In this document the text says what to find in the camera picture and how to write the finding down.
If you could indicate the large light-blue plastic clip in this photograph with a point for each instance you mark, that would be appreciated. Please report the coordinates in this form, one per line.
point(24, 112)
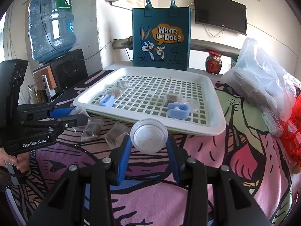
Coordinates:
point(178, 111)

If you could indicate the small light-blue plastic clip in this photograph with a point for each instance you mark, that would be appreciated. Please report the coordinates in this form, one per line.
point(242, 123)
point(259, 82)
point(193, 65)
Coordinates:
point(107, 101)

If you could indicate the clear round plastic lid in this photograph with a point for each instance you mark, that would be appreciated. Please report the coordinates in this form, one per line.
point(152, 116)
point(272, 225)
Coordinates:
point(192, 103)

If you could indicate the red-lidded sauce jar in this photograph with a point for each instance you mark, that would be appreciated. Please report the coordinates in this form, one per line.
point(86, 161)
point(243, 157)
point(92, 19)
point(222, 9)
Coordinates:
point(213, 63)

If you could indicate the colourful cartoon bed blanket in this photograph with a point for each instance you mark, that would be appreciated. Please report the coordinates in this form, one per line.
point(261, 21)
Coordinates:
point(149, 196)

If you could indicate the black wall monitor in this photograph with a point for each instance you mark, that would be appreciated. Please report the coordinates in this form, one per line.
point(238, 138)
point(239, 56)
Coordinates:
point(226, 14)

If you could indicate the teal Bugs Bunny tote bag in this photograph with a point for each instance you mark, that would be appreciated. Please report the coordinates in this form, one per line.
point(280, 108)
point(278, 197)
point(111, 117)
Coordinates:
point(162, 36)

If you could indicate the blue water jug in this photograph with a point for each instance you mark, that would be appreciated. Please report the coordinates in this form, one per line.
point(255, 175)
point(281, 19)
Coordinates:
point(51, 29)

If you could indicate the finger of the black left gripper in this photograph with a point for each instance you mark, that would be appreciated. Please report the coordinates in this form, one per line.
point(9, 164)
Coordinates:
point(73, 121)

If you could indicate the clear plastic bag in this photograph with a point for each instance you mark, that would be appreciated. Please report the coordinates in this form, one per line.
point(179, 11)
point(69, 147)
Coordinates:
point(261, 80)

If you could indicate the clear jar with brown contents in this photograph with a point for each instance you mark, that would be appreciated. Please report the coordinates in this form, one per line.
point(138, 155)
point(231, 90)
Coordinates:
point(172, 98)

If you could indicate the white perforated plastic tray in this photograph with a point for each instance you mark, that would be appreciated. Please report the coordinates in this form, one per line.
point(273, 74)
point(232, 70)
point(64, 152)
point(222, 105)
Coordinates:
point(145, 99)

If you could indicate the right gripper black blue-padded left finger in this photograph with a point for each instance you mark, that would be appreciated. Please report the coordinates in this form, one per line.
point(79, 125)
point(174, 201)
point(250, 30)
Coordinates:
point(65, 202)

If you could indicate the clear packets beside red bag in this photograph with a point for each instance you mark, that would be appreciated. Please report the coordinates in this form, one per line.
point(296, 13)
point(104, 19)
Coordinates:
point(273, 123)

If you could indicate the clear sachet with brown cube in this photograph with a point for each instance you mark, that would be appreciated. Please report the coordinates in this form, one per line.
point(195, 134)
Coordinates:
point(115, 91)

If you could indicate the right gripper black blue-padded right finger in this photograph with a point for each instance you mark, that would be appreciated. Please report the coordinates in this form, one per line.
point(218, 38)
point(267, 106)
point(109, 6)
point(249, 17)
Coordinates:
point(233, 204)

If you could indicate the clear round jar lid large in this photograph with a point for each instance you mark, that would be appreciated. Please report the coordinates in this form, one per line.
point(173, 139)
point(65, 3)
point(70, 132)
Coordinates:
point(149, 136)

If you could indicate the black water dispenser cabinet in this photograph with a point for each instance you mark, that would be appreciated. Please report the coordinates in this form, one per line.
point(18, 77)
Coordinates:
point(60, 74)

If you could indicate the person's left hand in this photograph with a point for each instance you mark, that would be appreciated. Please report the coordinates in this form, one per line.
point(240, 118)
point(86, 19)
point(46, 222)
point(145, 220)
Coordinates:
point(21, 161)

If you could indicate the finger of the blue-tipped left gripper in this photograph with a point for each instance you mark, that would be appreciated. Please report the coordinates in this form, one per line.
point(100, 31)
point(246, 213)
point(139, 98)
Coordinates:
point(60, 112)

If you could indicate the red plastic bag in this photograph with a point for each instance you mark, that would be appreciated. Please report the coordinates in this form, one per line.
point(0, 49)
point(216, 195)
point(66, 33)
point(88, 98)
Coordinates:
point(291, 136)

